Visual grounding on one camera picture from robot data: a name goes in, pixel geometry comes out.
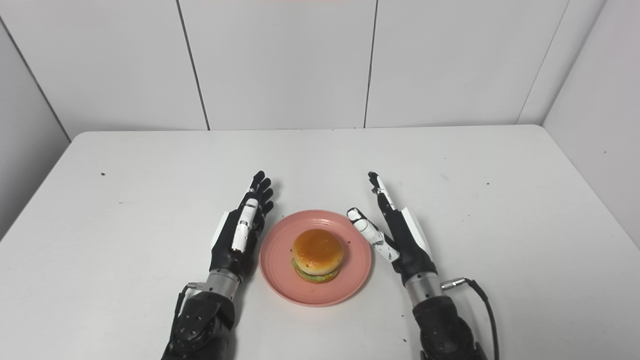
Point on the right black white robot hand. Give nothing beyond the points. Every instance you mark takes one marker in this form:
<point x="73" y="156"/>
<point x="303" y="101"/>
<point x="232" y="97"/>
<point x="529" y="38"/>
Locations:
<point x="405" y="240"/>

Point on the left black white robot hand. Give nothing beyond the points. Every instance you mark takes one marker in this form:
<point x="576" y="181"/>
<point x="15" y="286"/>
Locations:
<point x="235" y="240"/>

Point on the pink round plate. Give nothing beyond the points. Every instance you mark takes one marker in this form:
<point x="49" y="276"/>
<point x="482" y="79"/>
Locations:
<point x="316" y="257"/>

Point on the toy hamburger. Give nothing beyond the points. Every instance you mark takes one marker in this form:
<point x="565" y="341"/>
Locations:
<point x="318" y="255"/>

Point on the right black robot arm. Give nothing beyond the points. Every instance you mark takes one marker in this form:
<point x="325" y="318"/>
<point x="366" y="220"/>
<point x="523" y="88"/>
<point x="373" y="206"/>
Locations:
<point x="442" y="325"/>

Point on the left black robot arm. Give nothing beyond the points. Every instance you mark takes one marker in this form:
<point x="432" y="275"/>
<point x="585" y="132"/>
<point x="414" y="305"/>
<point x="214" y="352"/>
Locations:
<point x="205" y="322"/>

